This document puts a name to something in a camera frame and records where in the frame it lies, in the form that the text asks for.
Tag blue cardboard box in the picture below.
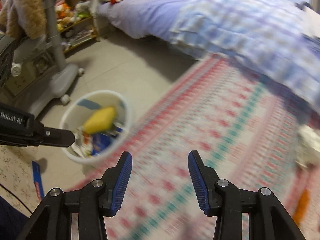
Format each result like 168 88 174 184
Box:
91 128 123 156

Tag yellow box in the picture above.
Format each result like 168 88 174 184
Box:
83 106 117 134

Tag white paper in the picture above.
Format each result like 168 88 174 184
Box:
296 125 319 169

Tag white plastic trash bin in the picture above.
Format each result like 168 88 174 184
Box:
60 90 132 165

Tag blue flat strip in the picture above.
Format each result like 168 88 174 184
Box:
31 161 44 201

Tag grey rolling chair stand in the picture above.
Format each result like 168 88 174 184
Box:
0 0 85 120

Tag floral fabric mat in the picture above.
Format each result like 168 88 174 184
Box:
0 146 40 217

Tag patterned red green rug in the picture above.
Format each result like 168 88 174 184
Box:
79 55 319 239

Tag orange wrapper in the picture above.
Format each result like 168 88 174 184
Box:
292 189 310 226

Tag wooden shelf with toys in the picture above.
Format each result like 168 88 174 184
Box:
55 0 99 54

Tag brown plush teddy bear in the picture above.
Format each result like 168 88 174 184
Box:
1 0 81 40

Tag blue checked blanket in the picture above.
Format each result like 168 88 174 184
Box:
170 0 319 111

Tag bed with purple sheet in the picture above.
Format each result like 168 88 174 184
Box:
98 0 190 42

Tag folded blue white clothes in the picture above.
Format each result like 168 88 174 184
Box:
295 2 319 43

